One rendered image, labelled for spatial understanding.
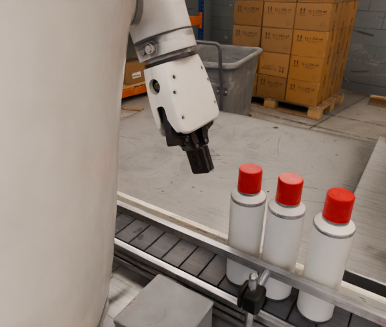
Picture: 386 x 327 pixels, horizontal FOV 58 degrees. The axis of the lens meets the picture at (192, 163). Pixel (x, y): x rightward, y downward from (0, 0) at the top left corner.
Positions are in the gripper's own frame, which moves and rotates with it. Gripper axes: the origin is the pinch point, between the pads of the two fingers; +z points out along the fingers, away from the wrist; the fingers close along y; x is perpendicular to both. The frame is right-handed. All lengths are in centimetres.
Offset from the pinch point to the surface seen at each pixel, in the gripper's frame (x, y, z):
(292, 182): -14.2, -0.6, 4.0
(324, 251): -17.0, -2.4, 12.8
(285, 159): 12, 55, 22
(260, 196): -8.8, -0.2, 6.1
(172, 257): 10.0, -3.0, 17.0
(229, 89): 106, 188, 12
